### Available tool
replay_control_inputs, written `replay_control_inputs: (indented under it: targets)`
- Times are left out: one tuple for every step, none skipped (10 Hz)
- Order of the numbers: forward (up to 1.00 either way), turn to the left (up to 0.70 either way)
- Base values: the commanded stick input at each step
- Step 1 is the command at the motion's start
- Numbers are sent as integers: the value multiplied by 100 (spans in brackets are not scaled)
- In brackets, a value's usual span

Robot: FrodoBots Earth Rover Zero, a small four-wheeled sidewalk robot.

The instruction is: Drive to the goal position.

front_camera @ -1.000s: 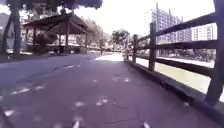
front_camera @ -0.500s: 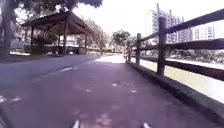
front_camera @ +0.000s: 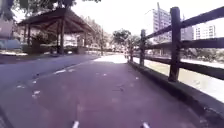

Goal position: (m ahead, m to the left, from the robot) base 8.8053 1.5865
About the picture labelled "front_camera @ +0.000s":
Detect white building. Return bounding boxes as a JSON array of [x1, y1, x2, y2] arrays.
[[193, 23, 218, 41]]

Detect river water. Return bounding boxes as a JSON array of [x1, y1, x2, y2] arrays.
[[133, 56, 224, 103]]

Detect grey stone kerb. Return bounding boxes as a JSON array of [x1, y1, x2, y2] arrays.
[[128, 59, 224, 126]]

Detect tall grey building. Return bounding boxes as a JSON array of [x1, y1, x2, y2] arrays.
[[143, 8, 194, 44]]

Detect wooden roofed shelter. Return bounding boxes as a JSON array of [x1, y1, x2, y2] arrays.
[[17, 8, 96, 56]]

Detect grey asphalt lane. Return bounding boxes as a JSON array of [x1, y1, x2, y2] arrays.
[[0, 54, 99, 99]]

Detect dark wooden rail fence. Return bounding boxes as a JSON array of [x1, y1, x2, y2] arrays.
[[124, 5, 224, 83]]

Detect overhanging tree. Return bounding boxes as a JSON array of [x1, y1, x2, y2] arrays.
[[0, 0, 101, 19]]

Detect trees beside path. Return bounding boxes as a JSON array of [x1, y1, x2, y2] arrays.
[[111, 29, 142, 52]]

